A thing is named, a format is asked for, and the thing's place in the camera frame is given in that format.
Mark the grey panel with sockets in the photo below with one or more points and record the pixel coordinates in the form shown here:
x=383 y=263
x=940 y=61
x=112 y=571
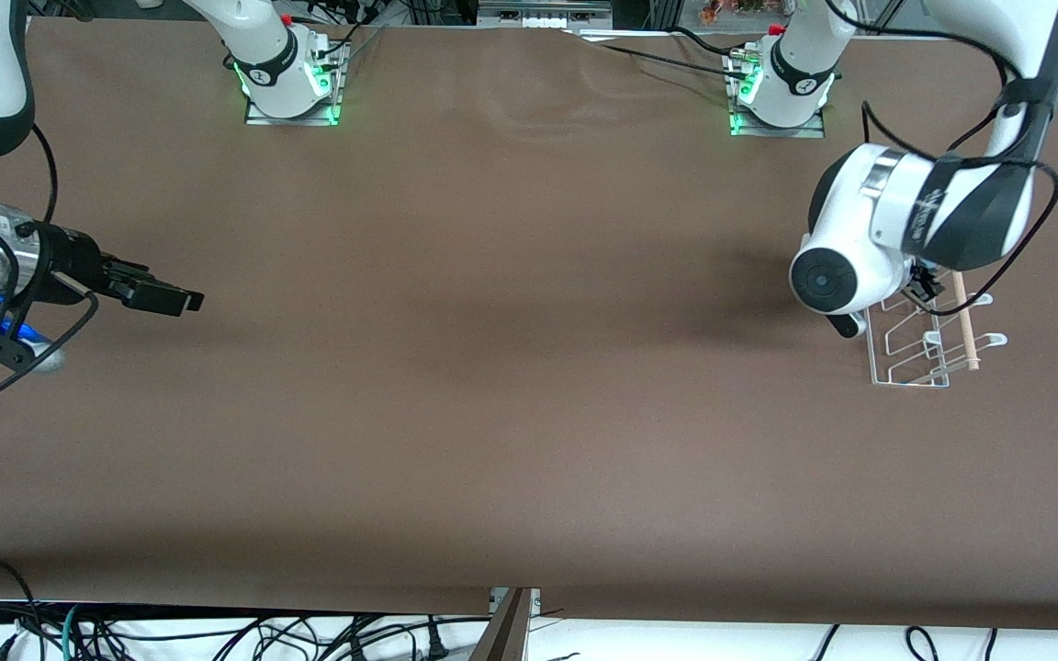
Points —
x=543 y=14

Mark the brown wooden support beam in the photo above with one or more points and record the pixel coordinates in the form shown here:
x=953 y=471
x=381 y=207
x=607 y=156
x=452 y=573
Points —
x=503 y=633

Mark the black power plug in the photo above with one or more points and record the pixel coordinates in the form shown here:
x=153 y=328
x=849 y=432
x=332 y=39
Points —
x=435 y=643

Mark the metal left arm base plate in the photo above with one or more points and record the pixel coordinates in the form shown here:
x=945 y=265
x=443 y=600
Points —
x=777 y=131

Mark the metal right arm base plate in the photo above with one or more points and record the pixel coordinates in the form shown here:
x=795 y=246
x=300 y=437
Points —
x=290 y=119

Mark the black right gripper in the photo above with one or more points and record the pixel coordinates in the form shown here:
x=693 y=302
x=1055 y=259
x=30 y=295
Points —
x=67 y=262

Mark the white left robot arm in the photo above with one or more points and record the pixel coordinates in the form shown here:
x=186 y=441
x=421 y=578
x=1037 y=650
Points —
x=846 y=275

